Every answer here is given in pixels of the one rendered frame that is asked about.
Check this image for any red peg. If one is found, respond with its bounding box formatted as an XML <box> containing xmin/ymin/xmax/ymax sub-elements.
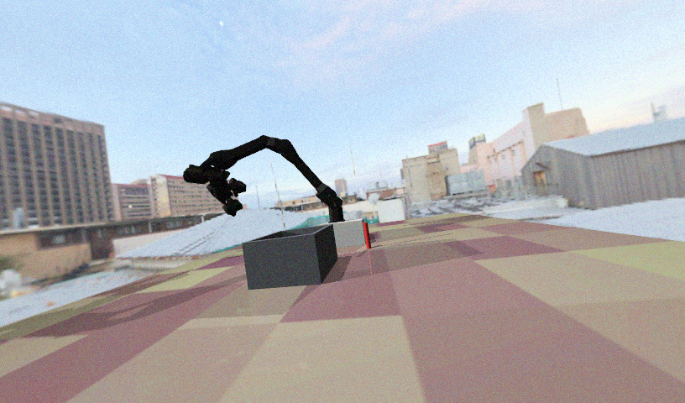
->
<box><xmin>363</xmin><ymin>222</ymin><xmax>371</xmax><ymax>249</ymax></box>

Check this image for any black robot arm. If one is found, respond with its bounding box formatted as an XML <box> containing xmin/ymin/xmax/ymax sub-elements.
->
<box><xmin>183</xmin><ymin>135</ymin><xmax>345</xmax><ymax>223</ymax></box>

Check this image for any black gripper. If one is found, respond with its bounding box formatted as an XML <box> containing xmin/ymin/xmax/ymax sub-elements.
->
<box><xmin>207</xmin><ymin>184</ymin><xmax>243</xmax><ymax>217</ymax></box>

